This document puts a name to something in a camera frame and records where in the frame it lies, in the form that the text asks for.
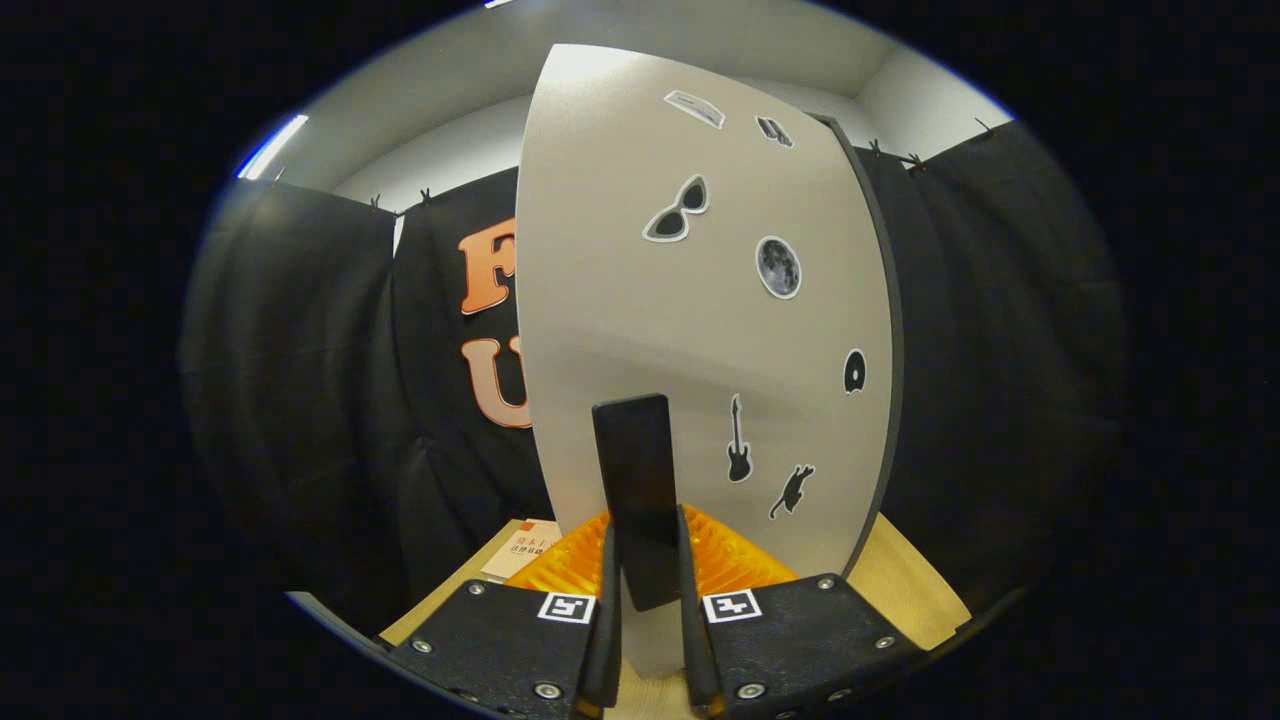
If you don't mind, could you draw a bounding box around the black door handle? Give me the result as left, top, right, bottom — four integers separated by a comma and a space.
591, 393, 684, 613

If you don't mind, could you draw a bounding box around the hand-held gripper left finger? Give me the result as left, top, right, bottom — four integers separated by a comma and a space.
383, 512, 623, 720

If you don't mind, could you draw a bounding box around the ceiling light panel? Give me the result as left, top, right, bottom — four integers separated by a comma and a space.
236, 114, 311, 181

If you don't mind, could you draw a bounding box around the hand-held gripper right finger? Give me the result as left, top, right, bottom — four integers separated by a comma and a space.
676, 504, 923, 720

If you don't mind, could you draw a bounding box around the orange white cover book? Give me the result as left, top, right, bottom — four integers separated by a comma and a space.
480, 518, 563, 584

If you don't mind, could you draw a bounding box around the black backdrop cloth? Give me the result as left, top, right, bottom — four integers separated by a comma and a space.
180, 120, 1131, 641

